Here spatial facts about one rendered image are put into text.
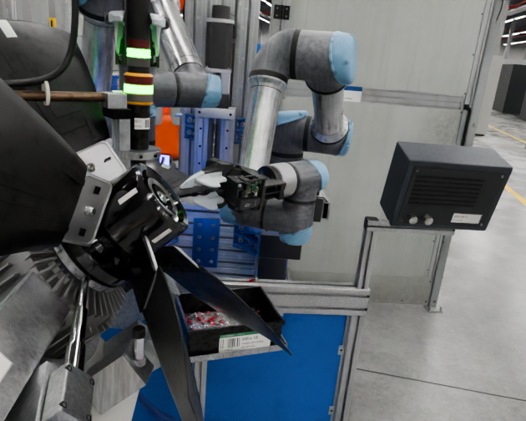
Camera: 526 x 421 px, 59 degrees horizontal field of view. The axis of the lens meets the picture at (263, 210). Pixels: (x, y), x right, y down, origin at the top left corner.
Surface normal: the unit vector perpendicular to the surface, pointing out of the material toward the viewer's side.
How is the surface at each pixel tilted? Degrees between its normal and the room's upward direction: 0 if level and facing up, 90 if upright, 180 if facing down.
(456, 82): 90
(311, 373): 90
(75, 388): 50
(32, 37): 45
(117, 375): 84
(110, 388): 84
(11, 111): 76
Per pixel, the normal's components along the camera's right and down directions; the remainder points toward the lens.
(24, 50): 0.60, -0.45
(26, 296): 0.81, -0.57
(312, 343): 0.07, 0.32
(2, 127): 0.94, -0.01
